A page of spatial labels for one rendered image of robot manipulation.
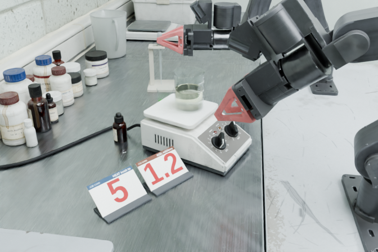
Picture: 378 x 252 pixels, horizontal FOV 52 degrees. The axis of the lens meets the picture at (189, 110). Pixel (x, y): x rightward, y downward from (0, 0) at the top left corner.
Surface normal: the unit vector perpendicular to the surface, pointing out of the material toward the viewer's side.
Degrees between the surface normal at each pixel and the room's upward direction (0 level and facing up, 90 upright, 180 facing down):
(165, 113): 0
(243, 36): 90
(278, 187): 0
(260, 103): 50
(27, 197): 0
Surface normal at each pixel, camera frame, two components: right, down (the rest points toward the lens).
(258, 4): 0.08, 0.40
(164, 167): 0.44, -0.48
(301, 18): -0.35, 0.41
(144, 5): -0.11, 0.49
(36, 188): 0.00, -0.90
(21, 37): 0.99, 0.07
